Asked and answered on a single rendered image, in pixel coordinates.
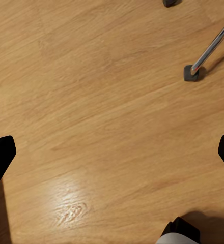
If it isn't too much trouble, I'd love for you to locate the swivel chair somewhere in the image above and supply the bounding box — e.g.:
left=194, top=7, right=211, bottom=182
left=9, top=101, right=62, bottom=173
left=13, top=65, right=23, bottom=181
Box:
left=162, top=0, right=224, bottom=81

